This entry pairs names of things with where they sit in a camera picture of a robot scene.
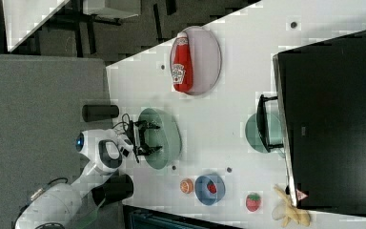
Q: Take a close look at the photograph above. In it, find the red strawberry in bowl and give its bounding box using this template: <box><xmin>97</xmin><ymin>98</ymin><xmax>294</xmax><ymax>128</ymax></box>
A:
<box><xmin>207</xmin><ymin>183</ymin><xmax>217</xmax><ymax>194</ymax></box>

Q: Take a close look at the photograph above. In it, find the red strawberry toy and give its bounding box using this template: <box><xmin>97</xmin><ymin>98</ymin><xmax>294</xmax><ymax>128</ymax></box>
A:
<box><xmin>246</xmin><ymin>193</ymin><xmax>261</xmax><ymax>212</ymax></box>

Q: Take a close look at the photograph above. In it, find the green plastic strainer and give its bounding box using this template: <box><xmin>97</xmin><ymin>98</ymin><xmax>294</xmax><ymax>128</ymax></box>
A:
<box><xmin>138</xmin><ymin>108</ymin><xmax>182</xmax><ymax>170</ymax></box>

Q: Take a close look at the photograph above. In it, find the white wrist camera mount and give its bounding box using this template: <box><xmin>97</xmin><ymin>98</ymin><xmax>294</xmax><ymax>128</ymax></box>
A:
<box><xmin>116</xmin><ymin>134</ymin><xmax>133</xmax><ymax>156</ymax></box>

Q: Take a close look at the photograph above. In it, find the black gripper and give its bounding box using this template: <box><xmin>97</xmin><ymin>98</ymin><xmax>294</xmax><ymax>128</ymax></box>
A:
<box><xmin>126</xmin><ymin>120</ymin><xmax>162</xmax><ymax>156</ymax></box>

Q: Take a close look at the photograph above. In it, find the grey round plate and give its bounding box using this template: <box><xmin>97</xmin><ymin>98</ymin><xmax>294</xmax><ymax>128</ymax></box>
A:
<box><xmin>170</xmin><ymin>26</ymin><xmax>221</xmax><ymax>95</ymax></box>

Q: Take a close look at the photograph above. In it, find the black cylinder post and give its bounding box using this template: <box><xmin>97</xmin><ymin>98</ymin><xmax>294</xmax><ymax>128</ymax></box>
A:
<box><xmin>82</xmin><ymin>104</ymin><xmax>119</xmax><ymax>122</ymax></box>

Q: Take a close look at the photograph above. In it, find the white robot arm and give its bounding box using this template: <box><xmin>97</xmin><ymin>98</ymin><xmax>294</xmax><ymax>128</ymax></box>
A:
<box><xmin>13</xmin><ymin>121</ymin><xmax>161</xmax><ymax>229</ymax></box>

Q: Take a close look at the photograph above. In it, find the orange slice toy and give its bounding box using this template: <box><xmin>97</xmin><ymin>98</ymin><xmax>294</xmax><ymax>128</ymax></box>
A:
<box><xmin>180</xmin><ymin>178</ymin><xmax>194</xmax><ymax>194</ymax></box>

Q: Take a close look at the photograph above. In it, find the red ketchup bottle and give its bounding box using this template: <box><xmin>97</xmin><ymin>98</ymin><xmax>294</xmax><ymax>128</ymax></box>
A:
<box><xmin>172</xmin><ymin>32</ymin><xmax>193</xmax><ymax>93</ymax></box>

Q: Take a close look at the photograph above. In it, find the blue small bowl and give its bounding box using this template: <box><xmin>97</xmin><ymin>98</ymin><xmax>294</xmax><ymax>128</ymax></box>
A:
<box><xmin>194</xmin><ymin>174</ymin><xmax>226</xmax><ymax>206</ymax></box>

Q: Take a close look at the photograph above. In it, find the black toaster oven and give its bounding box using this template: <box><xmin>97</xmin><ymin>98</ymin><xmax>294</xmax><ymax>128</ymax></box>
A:
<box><xmin>256</xmin><ymin>30</ymin><xmax>366</xmax><ymax>217</ymax></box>

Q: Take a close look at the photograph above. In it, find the peeled toy banana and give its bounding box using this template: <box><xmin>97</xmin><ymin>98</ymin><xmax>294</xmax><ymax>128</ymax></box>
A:
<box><xmin>272</xmin><ymin>185</ymin><xmax>311</xmax><ymax>228</ymax></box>

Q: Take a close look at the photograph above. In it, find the green plastic cup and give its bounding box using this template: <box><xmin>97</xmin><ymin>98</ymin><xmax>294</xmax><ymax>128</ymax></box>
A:
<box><xmin>245</xmin><ymin>114</ymin><xmax>285</xmax><ymax>158</ymax></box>

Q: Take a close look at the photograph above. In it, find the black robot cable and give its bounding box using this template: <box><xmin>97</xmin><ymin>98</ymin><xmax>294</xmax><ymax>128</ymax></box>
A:
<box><xmin>111</xmin><ymin>113</ymin><xmax>141</xmax><ymax>164</ymax></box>

